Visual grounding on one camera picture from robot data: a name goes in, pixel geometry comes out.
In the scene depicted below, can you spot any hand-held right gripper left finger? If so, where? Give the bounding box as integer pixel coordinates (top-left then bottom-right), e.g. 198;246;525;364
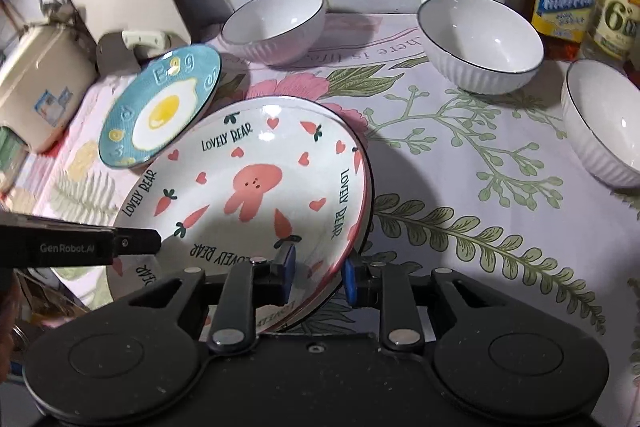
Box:
129;243;297;355

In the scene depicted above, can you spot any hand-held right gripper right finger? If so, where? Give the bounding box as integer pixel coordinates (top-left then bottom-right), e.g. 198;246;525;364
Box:
344;256;506;350

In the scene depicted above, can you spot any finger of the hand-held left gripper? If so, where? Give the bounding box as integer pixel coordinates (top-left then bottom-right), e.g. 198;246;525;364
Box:
114;228;164;257

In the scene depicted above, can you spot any blue fried egg plate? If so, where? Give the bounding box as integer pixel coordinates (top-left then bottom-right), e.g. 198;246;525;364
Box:
97;43;222;170

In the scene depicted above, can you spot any white ribbed bowl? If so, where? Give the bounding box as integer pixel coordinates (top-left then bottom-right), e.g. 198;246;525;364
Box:
221;0;327;66
416;0;545;95
560;59;640;188

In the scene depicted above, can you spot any green ribbed container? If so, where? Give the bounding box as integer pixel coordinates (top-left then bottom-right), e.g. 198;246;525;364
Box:
0;126;30;192

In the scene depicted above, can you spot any floral tablecloth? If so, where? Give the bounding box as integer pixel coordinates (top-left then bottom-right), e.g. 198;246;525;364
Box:
0;9;640;338

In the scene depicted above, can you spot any cream rice cooker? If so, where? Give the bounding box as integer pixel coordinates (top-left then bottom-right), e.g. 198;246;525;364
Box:
0;23;97;154

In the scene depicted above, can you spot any beige plug adapter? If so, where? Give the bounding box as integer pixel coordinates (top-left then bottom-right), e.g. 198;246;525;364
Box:
96;29;171;72

